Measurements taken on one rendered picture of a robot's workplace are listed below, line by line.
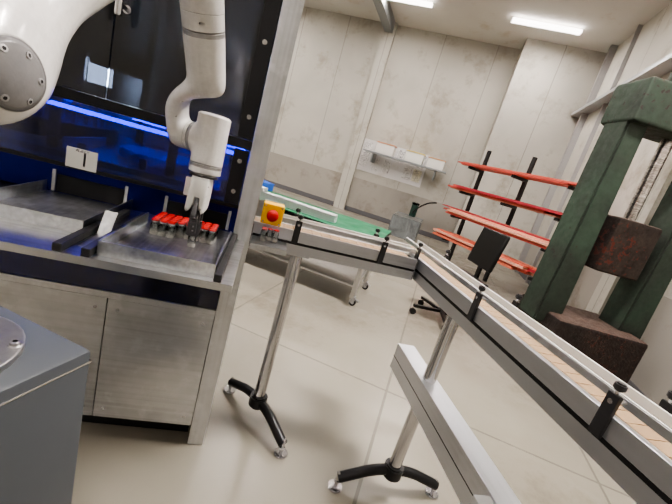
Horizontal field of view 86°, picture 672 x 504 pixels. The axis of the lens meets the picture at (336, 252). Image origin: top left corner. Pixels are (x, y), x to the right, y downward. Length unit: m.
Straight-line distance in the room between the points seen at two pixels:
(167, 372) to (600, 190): 3.08
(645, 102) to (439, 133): 6.53
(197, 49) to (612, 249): 3.20
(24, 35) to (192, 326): 1.08
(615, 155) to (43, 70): 3.30
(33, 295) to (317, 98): 9.28
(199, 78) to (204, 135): 0.14
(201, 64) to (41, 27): 0.44
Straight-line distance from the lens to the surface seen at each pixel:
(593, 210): 3.38
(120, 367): 1.58
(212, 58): 0.95
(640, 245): 3.65
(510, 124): 9.00
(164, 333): 1.46
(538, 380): 0.99
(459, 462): 1.27
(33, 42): 0.54
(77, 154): 1.36
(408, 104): 9.72
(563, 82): 9.33
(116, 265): 0.95
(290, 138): 10.39
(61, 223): 1.13
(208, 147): 1.02
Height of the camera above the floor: 1.24
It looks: 14 degrees down
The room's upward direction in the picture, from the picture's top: 16 degrees clockwise
